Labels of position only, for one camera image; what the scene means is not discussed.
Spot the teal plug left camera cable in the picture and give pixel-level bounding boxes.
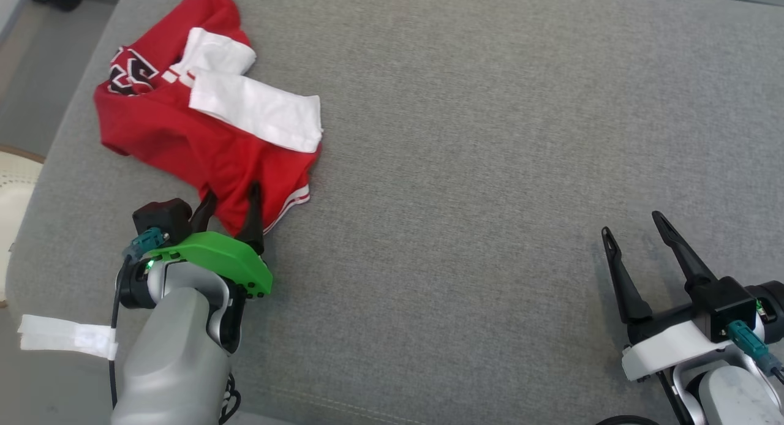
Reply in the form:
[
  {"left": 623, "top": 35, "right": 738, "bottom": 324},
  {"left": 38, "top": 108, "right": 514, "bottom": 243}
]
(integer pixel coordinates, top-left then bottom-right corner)
[{"left": 109, "top": 227, "right": 169, "bottom": 410}]

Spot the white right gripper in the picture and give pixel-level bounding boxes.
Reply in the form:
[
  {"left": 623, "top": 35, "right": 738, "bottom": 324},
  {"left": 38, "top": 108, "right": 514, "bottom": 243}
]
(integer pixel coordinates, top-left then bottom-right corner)
[{"left": 601, "top": 211, "right": 736, "bottom": 383}]

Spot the red and white basketball jersey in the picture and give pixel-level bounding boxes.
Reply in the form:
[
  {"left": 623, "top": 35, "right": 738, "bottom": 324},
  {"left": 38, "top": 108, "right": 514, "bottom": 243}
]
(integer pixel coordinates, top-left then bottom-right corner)
[{"left": 93, "top": 0, "right": 323, "bottom": 237}]

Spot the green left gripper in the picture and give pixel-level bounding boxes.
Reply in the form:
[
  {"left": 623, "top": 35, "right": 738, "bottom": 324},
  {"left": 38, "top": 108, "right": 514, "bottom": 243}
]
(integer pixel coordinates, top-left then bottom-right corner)
[{"left": 147, "top": 181, "right": 273, "bottom": 298}]

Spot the teal plug camera cable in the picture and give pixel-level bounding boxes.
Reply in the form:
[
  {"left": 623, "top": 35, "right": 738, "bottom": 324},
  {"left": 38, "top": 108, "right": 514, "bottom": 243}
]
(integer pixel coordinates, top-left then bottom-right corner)
[
  {"left": 727, "top": 320, "right": 784, "bottom": 386},
  {"left": 109, "top": 227, "right": 169, "bottom": 410}
]

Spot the grey fabric sofa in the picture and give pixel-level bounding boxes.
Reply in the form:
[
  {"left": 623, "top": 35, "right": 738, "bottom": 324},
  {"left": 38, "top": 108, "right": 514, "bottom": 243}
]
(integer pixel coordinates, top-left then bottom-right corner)
[{"left": 5, "top": 0, "right": 784, "bottom": 425}]

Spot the teal plug right camera cable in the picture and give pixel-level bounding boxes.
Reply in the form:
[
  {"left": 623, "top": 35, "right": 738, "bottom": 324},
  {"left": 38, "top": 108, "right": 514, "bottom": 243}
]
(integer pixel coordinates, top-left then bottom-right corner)
[{"left": 727, "top": 320, "right": 784, "bottom": 386}]

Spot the white tape cable tag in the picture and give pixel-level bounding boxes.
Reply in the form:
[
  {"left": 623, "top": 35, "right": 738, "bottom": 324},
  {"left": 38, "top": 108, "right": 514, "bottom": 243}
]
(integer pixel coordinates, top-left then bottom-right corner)
[{"left": 17, "top": 314, "right": 119, "bottom": 360}]

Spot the cream round basket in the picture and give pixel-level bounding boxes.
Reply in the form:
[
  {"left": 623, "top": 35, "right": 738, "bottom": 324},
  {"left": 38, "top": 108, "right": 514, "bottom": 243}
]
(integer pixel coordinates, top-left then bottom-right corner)
[{"left": 0, "top": 145, "right": 47, "bottom": 306}]

